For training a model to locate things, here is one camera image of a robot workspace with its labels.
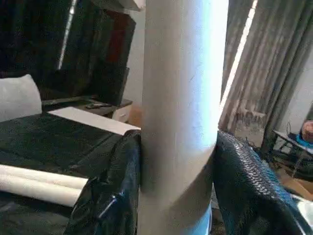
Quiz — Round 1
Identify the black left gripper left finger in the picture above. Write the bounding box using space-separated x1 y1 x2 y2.
64 129 143 235

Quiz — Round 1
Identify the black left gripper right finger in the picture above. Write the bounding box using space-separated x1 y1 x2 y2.
211 130 313 235

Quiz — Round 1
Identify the white flat board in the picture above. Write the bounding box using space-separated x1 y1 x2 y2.
47 106 142 136

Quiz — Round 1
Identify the dark wood side table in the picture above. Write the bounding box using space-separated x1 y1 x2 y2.
84 97 134 123

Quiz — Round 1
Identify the black work mat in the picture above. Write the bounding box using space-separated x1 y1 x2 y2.
0 112 143 235

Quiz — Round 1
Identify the black flat monitor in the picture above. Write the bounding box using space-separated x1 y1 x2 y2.
93 65 130 107

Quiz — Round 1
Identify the grey curtain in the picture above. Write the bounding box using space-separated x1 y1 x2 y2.
218 0 313 157

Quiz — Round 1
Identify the grey cushion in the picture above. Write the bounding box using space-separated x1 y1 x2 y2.
0 74 43 122

